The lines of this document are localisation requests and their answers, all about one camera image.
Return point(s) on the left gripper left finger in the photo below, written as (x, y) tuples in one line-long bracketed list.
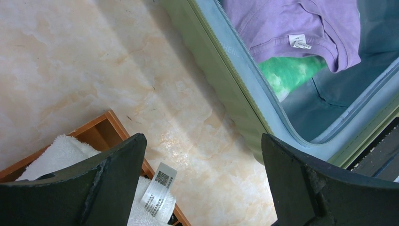
[(98, 191)]

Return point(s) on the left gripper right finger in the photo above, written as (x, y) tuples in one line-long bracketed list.
[(308, 191)]

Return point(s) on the green white tie-dye garment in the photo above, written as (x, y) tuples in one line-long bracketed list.
[(285, 74)]

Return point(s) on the purple t-shirt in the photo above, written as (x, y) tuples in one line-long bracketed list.
[(329, 29)]

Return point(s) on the white towel label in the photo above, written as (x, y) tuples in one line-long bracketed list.
[(155, 198)]

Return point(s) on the white fluffy towel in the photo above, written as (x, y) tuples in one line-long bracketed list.
[(66, 151)]

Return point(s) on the green suitcase blue lining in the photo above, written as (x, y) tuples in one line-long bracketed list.
[(332, 116)]

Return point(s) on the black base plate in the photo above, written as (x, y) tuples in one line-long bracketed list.
[(381, 158)]

